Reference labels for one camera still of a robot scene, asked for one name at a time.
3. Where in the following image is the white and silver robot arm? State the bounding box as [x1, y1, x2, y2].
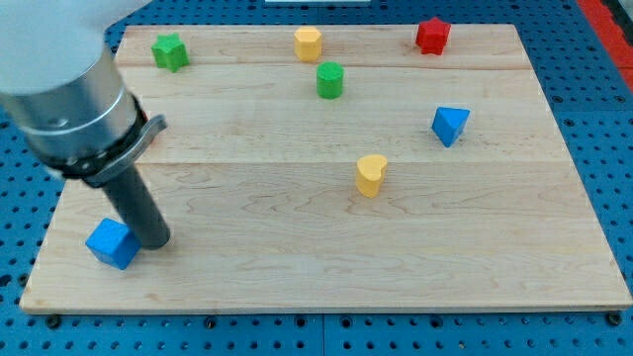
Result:
[1, 0, 166, 187]

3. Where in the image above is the wooden board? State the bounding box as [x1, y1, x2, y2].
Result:
[20, 25, 632, 314]

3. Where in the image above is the yellow heart block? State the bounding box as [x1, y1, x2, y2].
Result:
[355, 154, 388, 198]

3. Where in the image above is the green cylinder block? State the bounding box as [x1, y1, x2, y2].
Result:
[316, 61, 344, 99]

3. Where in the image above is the yellow hexagon block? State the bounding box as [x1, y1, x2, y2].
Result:
[294, 26, 322, 62]

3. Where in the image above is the blue triangle block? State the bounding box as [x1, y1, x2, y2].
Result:
[431, 107, 470, 147]

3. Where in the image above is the red star block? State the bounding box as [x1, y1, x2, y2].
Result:
[415, 17, 451, 55]

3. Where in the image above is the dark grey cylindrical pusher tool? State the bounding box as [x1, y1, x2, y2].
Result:
[103, 166, 171, 250]

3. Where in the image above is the green star block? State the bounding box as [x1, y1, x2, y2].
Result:
[151, 33, 190, 72]

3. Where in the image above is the blue cube block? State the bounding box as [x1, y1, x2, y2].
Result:
[85, 219, 140, 270]

